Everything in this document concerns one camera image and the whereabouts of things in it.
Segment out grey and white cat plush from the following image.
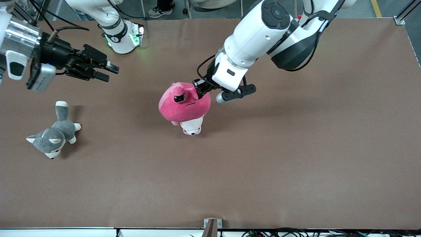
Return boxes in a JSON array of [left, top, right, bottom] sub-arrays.
[[26, 101, 82, 159]]

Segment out beige round seat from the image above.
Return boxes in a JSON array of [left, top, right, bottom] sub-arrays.
[[190, 0, 238, 9]]

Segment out grey sneaker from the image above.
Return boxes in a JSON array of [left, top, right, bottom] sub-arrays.
[[147, 7, 174, 19]]

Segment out blue plaid cloth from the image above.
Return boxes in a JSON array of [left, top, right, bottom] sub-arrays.
[[73, 9, 96, 21]]

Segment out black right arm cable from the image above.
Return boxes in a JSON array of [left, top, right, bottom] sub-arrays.
[[29, 0, 90, 33]]

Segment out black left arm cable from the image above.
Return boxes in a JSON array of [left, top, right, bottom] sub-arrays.
[[285, 0, 346, 72]]

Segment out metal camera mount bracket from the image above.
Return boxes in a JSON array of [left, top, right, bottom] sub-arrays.
[[203, 218, 223, 237]]

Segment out black cable tangle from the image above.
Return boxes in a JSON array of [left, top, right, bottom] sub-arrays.
[[242, 227, 421, 237]]

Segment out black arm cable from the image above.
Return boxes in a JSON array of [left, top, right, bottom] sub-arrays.
[[285, 0, 346, 72], [29, 0, 90, 33]]

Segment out bright pink round plush toy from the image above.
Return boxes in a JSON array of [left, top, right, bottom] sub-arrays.
[[158, 82, 212, 126]]

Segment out white table edge rail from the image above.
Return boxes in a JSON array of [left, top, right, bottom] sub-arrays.
[[0, 227, 421, 237]]

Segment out silver aluminium frame corner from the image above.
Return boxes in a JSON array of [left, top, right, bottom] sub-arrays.
[[394, 0, 421, 26]]

